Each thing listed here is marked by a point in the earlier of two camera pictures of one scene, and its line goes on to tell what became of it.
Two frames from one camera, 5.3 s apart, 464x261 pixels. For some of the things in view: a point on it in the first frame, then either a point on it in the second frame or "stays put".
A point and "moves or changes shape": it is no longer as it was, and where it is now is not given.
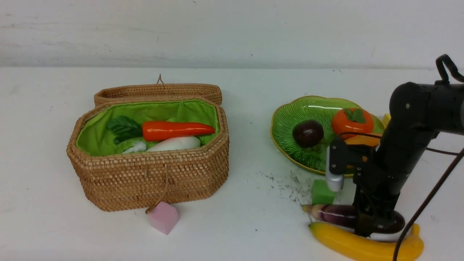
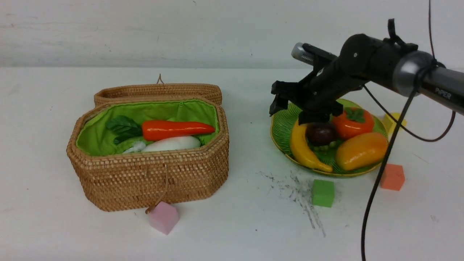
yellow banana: (342, 243) → (301, 149)
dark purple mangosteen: (307, 133) moves or changes shape
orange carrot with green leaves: (124, 128) stays put
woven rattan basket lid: (160, 90) stays put
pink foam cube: (164, 217) stays put
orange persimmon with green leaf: (349, 122) stays put
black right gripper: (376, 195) → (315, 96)
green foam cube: (320, 194) stays put
